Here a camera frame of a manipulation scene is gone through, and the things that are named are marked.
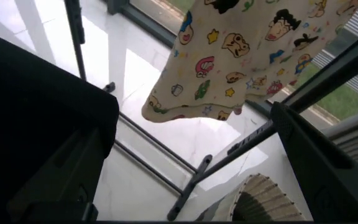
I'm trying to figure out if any white laundry basket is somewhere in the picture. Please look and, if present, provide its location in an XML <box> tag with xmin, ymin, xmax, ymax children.
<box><xmin>196</xmin><ymin>173</ymin><xmax>306</xmax><ymax>222</ymax></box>

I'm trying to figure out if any black clothes rack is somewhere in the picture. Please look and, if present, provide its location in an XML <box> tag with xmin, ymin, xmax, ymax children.
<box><xmin>63</xmin><ymin>0</ymin><xmax>358</xmax><ymax>222</ymax></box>

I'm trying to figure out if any beige curtain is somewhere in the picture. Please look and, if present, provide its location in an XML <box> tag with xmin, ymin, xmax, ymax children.
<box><xmin>321</xmin><ymin>104</ymin><xmax>358</xmax><ymax>177</ymax></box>

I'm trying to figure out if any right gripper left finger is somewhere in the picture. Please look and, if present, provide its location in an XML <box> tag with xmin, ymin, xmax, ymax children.
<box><xmin>6</xmin><ymin>127</ymin><xmax>107</xmax><ymax>222</ymax></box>

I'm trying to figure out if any cream printed garment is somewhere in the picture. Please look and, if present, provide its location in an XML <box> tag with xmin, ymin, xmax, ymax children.
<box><xmin>141</xmin><ymin>0</ymin><xmax>358</xmax><ymax>123</ymax></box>

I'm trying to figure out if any black garment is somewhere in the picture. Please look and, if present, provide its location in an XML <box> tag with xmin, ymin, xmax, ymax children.
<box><xmin>0</xmin><ymin>27</ymin><xmax>120</xmax><ymax>223</ymax></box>

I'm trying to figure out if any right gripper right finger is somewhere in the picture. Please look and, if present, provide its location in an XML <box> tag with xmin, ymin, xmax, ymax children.
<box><xmin>270</xmin><ymin>101</ymin><xmax>358</xmax><ymax>223</ymax></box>

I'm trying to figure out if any window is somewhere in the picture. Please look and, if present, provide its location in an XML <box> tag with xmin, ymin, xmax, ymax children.
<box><xmin>106</xmin><ymin>0</ymin><xmax>358</xmax><ymax>125</ymax></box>

